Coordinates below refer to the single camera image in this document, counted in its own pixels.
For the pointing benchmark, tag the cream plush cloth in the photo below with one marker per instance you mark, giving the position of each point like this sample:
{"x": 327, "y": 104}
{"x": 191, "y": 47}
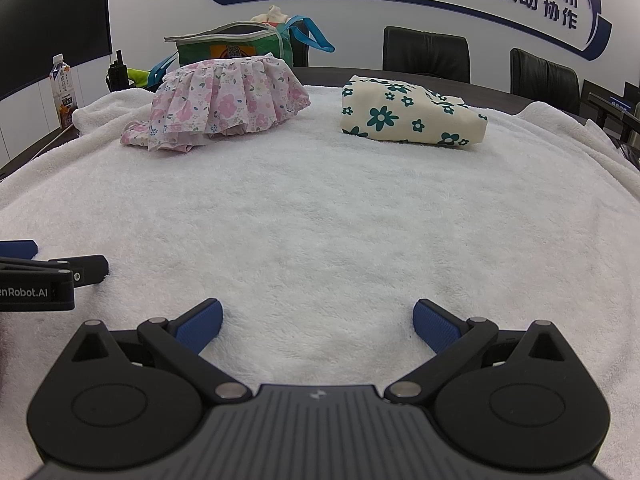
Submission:
{"x": 272, "y": 14}

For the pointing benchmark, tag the pink small-flower garment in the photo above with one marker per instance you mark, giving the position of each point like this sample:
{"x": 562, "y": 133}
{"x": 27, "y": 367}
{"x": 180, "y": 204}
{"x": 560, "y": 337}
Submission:
{"x": 150, "y": 137}

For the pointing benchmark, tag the white towel blanket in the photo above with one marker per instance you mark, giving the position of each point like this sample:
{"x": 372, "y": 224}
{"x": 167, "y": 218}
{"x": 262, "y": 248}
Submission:
{"x": 320, "y": 220}

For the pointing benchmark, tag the large dark wall screen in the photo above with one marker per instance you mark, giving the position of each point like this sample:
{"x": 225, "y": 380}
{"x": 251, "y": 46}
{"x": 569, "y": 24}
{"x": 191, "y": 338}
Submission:
{"x": 50, "y": 15}

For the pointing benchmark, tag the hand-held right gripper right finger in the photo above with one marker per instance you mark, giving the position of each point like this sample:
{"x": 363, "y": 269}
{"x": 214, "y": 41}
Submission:
{"x": 435, "y": 327}

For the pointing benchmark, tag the black walkie-talkie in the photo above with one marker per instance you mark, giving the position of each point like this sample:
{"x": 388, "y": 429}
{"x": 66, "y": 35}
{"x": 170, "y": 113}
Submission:
{"x": 116, "y": 75}

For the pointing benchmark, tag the cream garment teal flowers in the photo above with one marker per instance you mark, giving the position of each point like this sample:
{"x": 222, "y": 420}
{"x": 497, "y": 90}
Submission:
{"x": 400, "y": 110}

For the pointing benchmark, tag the yellow-green cloth item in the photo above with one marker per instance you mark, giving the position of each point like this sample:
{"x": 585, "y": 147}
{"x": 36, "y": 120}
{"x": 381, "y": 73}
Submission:
{"x": 139, "y": 77}

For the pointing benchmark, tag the pink floral ruffled dress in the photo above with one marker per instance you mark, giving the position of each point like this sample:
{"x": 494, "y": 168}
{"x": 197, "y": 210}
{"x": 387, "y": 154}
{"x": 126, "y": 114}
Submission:
{"x": 235, "y": 90}

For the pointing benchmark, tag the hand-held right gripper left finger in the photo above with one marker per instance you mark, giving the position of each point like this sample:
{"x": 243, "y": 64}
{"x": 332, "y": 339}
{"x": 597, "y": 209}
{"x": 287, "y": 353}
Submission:
{"x": 202, "y": 325}

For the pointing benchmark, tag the black office chair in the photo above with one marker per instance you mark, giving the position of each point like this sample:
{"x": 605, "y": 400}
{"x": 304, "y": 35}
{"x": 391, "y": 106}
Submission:
{"x": 425, "y": 55}
{"x": 545, "y": 80}
{"x": 300, "y": 52}

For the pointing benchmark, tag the orange drink bottle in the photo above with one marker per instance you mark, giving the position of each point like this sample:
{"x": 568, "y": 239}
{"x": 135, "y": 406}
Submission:
{"x": 62, "y": 92}

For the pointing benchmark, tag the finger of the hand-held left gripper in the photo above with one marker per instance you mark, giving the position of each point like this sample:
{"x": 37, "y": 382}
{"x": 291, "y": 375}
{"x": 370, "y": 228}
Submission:
{"x": 87, "y": 267}
{"x": 17, "y": 249}

